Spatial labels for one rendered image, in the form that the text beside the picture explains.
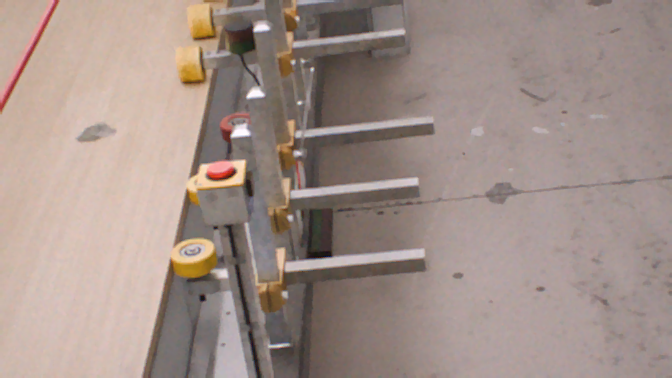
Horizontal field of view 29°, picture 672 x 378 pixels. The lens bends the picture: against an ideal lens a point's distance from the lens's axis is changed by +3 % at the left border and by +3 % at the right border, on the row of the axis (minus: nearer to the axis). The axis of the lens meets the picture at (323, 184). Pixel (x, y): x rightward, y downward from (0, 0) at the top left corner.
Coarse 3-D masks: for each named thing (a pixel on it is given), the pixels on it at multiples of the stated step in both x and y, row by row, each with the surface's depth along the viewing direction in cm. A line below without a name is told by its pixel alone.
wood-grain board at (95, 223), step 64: (0, 0) 359; (64, 0) 353; (128, 0) 348; (192, 0) 342; (0, 64) 320; (64, 64) 315; (128, 64) 311; (0, 128) 289; (64, 128) 284; (128, 128) 280; (192, 128) 276; (0, 192) 263; (64, 192) 259; (128, 192) 255; (0, 256) 241; (64, 256) 238; (128, 256) 235; (0, 320) 222; (64, 320) 220; (128, 320) 217
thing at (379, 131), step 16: (320, 128) 277; (336, 128) 276; (352, 128) 275; (368, 128) 274; (384, 128) 274; (400, 128) 274; (416, 128) 273; (432, 128) 273; (304, 144) 276; (320, 144) 276; (336, 144) 276
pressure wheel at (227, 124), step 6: (240, 114) 278; (246, 114) 277; (222, 120) 277; (228, 120) 276; (234, 120) 276; (240, 120) 275; (246, 120) 275; (222, 126) 274; (228, 126) 274; (222, 132) 274; (228, 132) 273; (228, 138) 274
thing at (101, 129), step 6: (90, 126) 279; (96, 126) 281; (102, 126) 279; (108, 126) 279; (84, 132) 279; (90, 132) 279; (96, 132) 279; (102, 132) 278; (108, 132) 279; (114, 132) 279; (78, 138) 277; (84, 138) 277; (90, 138) 277; (96, 138) 277
